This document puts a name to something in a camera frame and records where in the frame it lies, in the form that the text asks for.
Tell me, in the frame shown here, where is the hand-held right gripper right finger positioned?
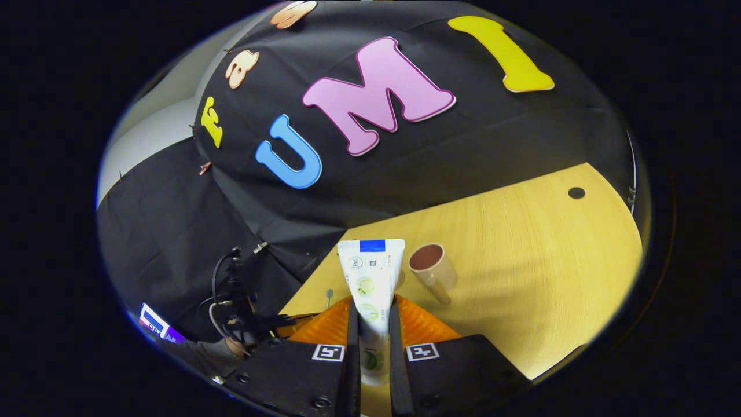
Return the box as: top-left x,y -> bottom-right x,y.
388,294 -> 532,417

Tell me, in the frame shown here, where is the wooden desktop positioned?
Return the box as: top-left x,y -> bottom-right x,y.
280,163 -> 644,417

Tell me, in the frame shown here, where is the beige cup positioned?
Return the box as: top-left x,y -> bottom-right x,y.
408,243 -> 459,306

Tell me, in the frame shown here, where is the black backdrop cloth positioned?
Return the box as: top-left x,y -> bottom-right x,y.
97,0 -> 634,348

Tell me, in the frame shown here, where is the white cable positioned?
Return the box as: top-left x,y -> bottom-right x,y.
625,130 -> 639,216

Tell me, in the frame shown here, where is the white toothpaste tube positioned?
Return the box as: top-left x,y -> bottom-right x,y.
338,239 -> 406,386

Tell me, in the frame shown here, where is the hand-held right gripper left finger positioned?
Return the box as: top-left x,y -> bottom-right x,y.
223,295 -> 362,417

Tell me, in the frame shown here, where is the blue and white box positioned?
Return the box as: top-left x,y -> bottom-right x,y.
138,302 -> 186,343

